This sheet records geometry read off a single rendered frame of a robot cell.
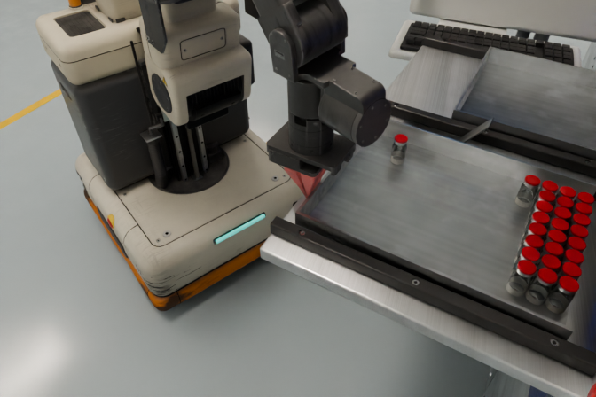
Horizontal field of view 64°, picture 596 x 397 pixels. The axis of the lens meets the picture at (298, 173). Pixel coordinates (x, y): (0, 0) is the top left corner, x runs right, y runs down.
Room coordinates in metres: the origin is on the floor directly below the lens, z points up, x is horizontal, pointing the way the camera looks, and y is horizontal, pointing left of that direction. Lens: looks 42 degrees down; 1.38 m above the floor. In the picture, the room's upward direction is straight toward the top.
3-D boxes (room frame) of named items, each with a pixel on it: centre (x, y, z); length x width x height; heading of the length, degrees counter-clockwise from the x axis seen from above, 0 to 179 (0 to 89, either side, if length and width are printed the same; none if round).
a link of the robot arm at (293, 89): (0.48, -0.02, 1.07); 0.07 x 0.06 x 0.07; 42
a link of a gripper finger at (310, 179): (0.49, -0.01, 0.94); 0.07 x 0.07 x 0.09; 60
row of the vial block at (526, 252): (0.40, -0.30, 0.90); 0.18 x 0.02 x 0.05; 150
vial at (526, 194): (0.48, -0.32, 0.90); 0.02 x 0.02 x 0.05
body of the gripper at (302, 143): (0.49, -0.02, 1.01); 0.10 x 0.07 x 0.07; 60
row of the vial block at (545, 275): (0.39, -0.32, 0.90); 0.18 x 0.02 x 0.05; 150
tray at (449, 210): (0.46, -0.21, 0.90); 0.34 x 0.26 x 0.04; 60
